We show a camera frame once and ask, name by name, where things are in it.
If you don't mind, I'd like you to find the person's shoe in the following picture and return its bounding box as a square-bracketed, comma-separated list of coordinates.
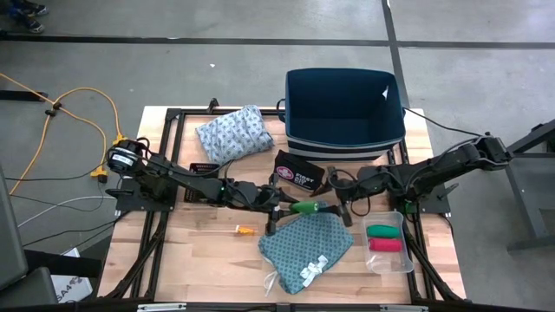
[15, 16, 46, 35]
[23, 1, 49, 17]

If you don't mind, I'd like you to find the black floor bar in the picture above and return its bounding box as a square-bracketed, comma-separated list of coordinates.
[0, 89, 49, 102]

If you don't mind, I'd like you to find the navy fabric storage bin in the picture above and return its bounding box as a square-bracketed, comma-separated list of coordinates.
[277, 67, 408, 162]

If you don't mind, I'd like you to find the black floor cable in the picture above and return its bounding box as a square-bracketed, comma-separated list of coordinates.
[21, 218, 121, 248]
[3, 162, 103, 182]

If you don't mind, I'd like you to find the silver metal bracket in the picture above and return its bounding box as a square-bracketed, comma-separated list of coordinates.
[137, 302, 187, 312]
[380, 304, 428, 312]

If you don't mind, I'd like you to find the red bandage roll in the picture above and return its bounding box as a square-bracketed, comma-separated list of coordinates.
[368, 237, 404, 253]

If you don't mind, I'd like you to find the dark green bandage roll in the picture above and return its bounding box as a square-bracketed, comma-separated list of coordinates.
[367, 224, 402, 239]

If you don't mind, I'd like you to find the black metal table frame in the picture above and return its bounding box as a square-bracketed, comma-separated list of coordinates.
[97, 97, 467, 304]

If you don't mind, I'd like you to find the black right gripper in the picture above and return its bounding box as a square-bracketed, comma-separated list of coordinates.
[310, 166, 394, 227]

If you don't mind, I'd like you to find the dark grey chair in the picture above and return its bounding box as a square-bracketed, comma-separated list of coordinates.
[0, 164, 60, 312]

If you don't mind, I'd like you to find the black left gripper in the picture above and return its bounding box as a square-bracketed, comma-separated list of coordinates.
[225, 180, 300, 237]

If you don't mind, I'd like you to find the teal patterned gown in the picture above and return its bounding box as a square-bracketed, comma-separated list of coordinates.
[258, 200, 355, 298]

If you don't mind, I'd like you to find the yellow extension cord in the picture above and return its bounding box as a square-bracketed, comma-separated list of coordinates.
[0, 72, 127, 196]

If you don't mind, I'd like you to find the green marker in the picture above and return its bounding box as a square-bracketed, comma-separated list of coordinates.
[289, 200, 321, 215]

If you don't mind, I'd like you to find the clear plastic container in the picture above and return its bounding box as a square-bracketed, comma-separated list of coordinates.
[362, 211, 415, 275]

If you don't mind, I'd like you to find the black first aid kit pouch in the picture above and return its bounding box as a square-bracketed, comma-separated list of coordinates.
[274, 149, 326, 192]

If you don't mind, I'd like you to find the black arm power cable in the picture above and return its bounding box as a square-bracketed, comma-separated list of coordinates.
[402, 107, 485, 139]

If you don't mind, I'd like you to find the white printed box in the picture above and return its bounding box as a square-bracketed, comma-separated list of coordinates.
[50, 247, 95, 304]

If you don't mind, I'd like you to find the white patterned gown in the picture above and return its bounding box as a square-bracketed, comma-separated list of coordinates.
[194, 104, 275, 166]

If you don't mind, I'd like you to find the black side table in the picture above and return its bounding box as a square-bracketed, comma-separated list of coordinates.
[505, 119, 555, 252]

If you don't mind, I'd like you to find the white floor cable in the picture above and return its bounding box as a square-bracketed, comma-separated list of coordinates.
[16, 194, 118, 229]

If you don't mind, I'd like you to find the black plastic slotted basket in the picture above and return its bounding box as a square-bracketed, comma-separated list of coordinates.
[184, 162, 222, 205]

